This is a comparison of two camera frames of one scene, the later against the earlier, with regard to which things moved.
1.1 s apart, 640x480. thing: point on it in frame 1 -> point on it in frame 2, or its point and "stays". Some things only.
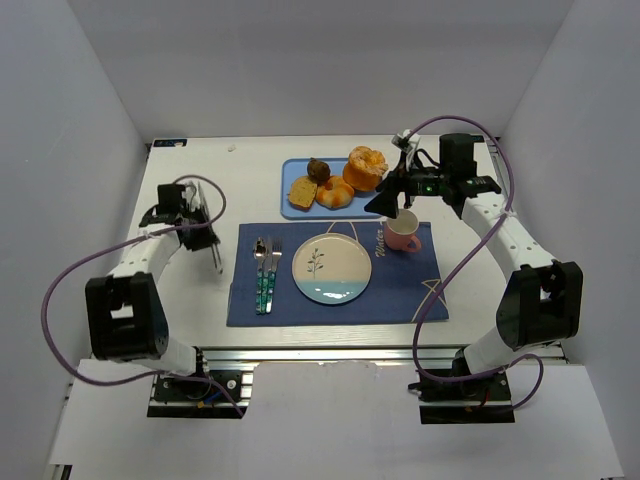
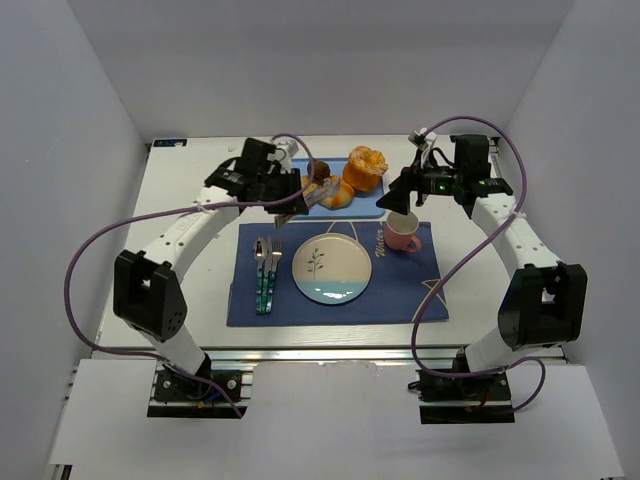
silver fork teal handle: x=277 y=252 stays
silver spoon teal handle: x=260 y=251 stays
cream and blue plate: x=332 y=268 stays
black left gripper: x=203 y=235 -> x=293 y=193
